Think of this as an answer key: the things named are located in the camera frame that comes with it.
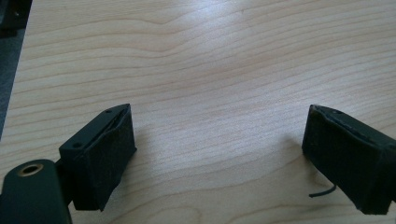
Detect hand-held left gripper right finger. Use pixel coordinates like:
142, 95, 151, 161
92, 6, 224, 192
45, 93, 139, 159
301, 104, 396, 216

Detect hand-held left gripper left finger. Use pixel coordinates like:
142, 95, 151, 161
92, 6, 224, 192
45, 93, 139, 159
57, 103, 138, 213

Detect dark blurred object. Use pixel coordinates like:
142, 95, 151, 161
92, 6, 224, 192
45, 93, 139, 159
0, 0, 34, 39

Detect thin black wire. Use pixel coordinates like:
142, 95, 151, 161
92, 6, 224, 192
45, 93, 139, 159
308, 184, 338, 199

